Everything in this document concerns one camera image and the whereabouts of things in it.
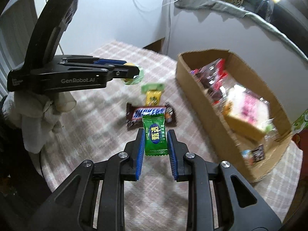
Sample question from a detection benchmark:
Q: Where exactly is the small green jelly cup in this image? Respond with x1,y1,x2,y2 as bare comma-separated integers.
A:
121,63,144,85

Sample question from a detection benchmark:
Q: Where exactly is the light green jelly packet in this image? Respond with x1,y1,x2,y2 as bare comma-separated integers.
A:
141,83,165,94

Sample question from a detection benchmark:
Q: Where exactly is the yellow candy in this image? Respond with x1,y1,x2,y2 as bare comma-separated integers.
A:
146,90,162,106

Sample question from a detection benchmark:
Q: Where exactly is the Snickers bar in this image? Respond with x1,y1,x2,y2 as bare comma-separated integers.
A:
126,102,177,129

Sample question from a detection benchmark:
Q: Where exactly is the green candy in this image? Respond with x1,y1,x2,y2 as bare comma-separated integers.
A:
142,114,169,156

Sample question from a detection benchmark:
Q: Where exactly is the red dark snack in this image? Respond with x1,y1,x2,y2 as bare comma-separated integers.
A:
190,59,228,104

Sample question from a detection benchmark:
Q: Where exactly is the toast bread packet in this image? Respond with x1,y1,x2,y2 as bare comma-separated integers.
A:
222,84,273,141

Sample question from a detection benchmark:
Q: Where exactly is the left white gloved hand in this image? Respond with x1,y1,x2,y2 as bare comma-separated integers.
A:
2,91,77,154

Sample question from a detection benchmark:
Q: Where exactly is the plaid table cloth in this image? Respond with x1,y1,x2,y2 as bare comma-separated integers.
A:
38,41,303,230

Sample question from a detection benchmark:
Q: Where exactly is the brown cardboard box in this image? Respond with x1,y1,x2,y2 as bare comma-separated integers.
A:
176,49,291,182

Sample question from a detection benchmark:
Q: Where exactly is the red gift box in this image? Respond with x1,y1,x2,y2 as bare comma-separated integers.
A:
296,129,308,154

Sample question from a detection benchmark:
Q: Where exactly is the grey windowsill cloth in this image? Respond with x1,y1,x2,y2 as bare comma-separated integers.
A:
174,0,307,63

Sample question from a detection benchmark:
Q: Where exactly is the green tissue pack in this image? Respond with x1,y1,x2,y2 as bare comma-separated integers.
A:
291,110,308,134

